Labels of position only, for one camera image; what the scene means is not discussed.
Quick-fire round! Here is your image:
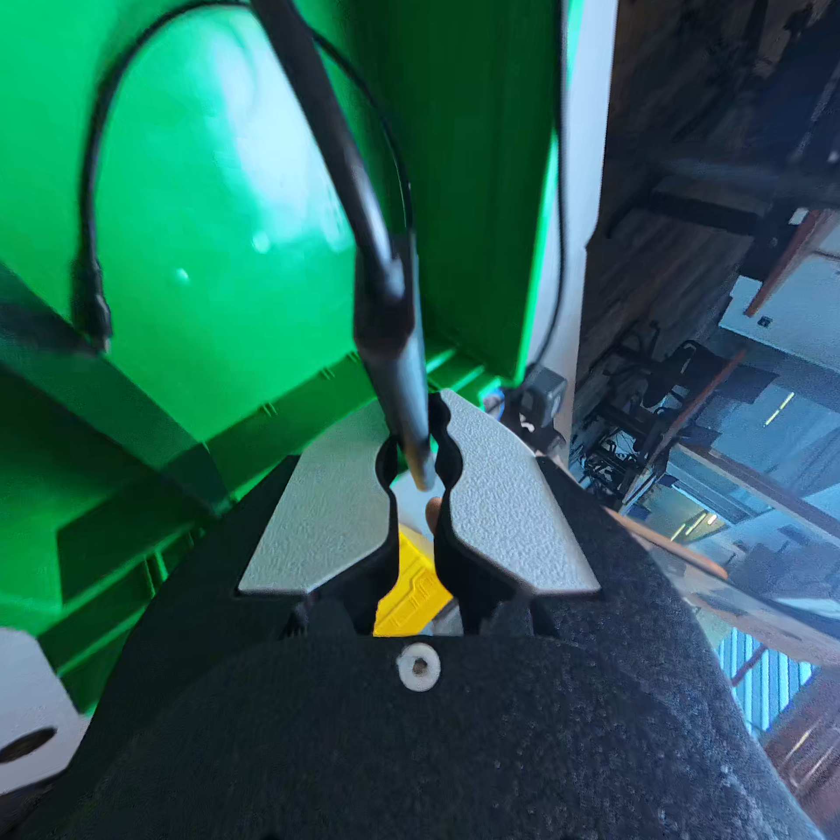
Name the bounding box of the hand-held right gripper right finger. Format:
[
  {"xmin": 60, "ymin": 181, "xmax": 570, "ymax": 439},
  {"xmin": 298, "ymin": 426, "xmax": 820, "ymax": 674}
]
[{"xmin": 430, "ymin": 387, "xmax": 602, "ymax": 636}]

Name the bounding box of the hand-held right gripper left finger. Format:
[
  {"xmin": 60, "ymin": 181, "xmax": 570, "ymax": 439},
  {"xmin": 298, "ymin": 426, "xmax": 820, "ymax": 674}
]
[{"xmin": 238, "ymin": 399, "xmax": 401, "ymax": 636}]

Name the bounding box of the slim grey usb hub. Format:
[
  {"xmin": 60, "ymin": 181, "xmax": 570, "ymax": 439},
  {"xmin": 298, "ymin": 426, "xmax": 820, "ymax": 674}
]
[{"xmin": 353, "ymin": 230, "xmax": 439, "ymax": 493}]

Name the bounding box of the green plastic bin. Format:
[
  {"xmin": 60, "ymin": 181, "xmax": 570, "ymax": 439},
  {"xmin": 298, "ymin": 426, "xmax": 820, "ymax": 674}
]
[{"xmin": 0, "ymin": 0, "xmax": 585, "ymax": 713}]

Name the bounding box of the black hub cable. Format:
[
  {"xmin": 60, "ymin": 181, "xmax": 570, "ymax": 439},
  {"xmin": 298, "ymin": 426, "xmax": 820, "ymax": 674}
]
[{"xmin": 73, "ymin": 0, "xmax": 416, "ymax": 354}]

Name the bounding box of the yellow plastic bin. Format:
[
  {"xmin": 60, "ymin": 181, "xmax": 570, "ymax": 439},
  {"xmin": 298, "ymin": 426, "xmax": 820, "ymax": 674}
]
[{"xmin": 373, "ymin": 525, "xmax": 455, "ymax": 637}]

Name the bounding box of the small dark grey device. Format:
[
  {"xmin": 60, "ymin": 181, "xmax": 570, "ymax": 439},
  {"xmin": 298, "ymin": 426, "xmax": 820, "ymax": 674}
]
[{"xmin": 520, "ymin": 366, "xmax": 569, "ymax": 434}]

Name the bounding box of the black office chair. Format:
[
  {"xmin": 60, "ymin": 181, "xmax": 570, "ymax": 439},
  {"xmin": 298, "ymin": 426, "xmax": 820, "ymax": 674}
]
[{"xmin": 577, "ymin": 322, "xmax": 710, "ymax": 500}]

